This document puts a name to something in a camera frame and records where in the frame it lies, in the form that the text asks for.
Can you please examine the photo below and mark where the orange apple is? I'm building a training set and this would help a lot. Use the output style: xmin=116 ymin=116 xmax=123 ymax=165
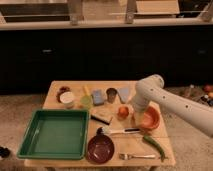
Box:
xmin=117 ymin=106 xmax=129 ymax=119

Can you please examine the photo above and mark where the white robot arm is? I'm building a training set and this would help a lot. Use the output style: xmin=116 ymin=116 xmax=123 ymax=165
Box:
xmin=131 ymin=74 xmax=213 ymax=138

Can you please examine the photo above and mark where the orange bowl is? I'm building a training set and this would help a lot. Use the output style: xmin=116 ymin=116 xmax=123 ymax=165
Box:
xmin=138 ymin=106 xmax=160 ymax=130

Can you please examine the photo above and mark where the purple bowl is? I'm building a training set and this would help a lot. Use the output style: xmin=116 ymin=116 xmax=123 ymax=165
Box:
xmin=87 ymin=135 xmax=115 ymax=164

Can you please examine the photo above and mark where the metal cup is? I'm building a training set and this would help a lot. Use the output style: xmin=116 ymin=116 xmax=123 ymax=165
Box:
xmin=106 ymin=88 xmax=117 ymax=103

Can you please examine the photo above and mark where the blue sponge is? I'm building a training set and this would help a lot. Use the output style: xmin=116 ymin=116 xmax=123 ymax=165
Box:
xmin=92 ymin=89 xmax=104 ymax=106

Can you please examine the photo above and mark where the light blue cloth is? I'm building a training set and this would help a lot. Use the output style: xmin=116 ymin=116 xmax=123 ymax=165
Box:
xmin=117 ymin=87 xmax=130 ymax=104

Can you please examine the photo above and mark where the white cup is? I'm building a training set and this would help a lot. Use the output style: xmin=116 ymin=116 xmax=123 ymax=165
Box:
xmin=60 ymin=91 xmax=75 ymax=108

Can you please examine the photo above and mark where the dark red small object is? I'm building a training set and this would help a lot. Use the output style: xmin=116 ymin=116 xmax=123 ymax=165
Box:
xmin=56 ymin=86 xmax=71 ymax=103

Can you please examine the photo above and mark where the wooden table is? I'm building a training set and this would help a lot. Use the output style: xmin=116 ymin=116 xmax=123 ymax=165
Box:
xmin=24 ymin=81 xmax=176 ymax=170

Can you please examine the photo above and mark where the green plastic tray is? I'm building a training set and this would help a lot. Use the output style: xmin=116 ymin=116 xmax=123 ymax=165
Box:
xmin=17 ymin=109 xmax=89 ymax=160

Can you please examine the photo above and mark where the green chili pepper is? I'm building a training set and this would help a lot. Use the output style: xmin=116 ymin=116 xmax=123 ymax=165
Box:
xmin=142 ymin=135 xmax=166 ymax=162

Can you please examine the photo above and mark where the silver fork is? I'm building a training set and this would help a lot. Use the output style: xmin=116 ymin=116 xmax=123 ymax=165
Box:
xmin=119 ymin=153 xmax=156 ymax=160

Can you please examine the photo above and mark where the black cabinet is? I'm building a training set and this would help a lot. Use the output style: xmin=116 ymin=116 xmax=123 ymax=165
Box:
xmin=0 ymin=26 xmax=213 ymax=94

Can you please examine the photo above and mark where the black object on floor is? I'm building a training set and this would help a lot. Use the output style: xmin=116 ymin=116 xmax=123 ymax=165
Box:
xmin=0 ymin=146 xmax=10 ymax=158

